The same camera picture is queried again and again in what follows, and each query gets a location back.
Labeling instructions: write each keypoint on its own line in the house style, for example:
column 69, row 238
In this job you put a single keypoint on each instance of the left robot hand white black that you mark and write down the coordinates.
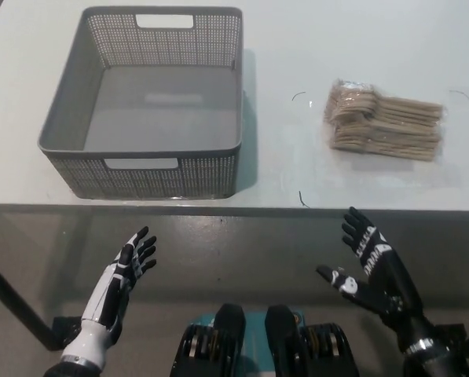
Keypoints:
column 108, row 282

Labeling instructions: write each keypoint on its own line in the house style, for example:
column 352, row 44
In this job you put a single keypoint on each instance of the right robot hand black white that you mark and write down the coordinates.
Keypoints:
column 383, row 286

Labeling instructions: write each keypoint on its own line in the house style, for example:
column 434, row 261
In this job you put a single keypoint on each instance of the bag of wooden cutlery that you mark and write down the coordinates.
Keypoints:
column 383, row 121

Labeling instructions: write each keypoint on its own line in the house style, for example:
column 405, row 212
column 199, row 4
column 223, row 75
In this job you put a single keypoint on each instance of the black table foot plate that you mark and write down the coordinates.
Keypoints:
column 452, row 337
column 67, row 328

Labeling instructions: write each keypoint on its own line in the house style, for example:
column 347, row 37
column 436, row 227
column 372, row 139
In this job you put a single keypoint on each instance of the robot torso black teal blocks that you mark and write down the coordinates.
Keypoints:
column 265, row 345

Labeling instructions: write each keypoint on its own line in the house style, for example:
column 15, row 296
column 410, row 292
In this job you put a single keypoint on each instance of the grey perforated plastic basket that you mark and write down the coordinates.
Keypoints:
column 159, row 106

